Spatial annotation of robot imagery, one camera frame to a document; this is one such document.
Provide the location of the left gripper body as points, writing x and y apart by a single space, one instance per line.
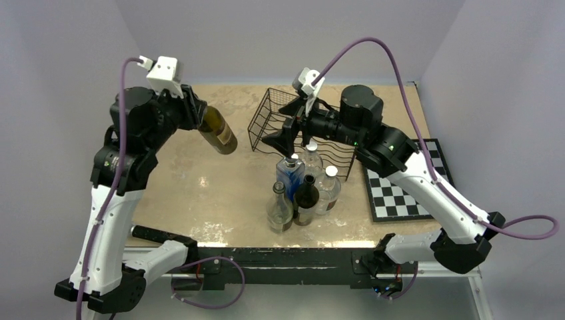
182 110

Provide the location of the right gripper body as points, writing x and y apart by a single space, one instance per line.
307 116

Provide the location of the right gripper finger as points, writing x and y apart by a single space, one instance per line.
283 139
294 108

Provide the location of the olive green wine bottle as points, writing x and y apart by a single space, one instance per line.
217 131

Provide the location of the black wire wine rack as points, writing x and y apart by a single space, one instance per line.
267 119

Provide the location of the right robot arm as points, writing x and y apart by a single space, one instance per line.
463 240

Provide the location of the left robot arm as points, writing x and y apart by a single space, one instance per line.
103 284

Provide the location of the blue square glass bottle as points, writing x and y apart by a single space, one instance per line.
290 171

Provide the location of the clear bottle silver cap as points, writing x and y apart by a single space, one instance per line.
312 160

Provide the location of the dark brown glass bottle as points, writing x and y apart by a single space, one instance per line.
305 199

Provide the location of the clear bottle white cap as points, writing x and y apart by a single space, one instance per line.
329 187

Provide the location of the clear empty glass bottle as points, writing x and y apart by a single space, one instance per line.
279 209

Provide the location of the black white chessboard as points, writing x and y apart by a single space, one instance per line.
390 203

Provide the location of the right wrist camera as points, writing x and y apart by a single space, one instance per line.
304 85

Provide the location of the black mounting base plate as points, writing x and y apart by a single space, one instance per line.
354 267

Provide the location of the aluminium table frame rail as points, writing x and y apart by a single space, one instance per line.
425 270

